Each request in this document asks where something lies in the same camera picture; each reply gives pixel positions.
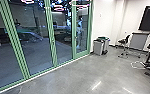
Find grey trash bin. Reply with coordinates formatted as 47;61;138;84
92;39;105;56

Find green lidded trash bin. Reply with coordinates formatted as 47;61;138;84
97;35;111;55

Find green framed glass door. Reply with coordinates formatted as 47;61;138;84
0;0;74;94

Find black swivel stool chair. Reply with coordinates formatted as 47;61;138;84
117;34;133;60

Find green handled glass door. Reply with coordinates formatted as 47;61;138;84
70;0;94;60

